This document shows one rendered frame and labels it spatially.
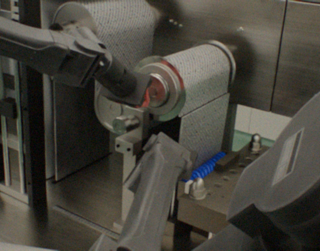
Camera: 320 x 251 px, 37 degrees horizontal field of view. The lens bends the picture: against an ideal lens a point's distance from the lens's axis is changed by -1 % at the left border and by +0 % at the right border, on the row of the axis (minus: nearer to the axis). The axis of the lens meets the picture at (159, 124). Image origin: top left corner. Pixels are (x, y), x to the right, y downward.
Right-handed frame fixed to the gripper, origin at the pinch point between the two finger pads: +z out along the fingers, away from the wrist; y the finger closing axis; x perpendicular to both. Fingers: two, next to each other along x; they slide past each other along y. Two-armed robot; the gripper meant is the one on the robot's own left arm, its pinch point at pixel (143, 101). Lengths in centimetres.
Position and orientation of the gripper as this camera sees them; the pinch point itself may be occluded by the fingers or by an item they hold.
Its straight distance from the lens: 106.2
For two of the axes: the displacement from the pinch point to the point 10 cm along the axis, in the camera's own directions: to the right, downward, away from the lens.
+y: 8.4, 2.5, -4.9
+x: 3.7, -9.1, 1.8
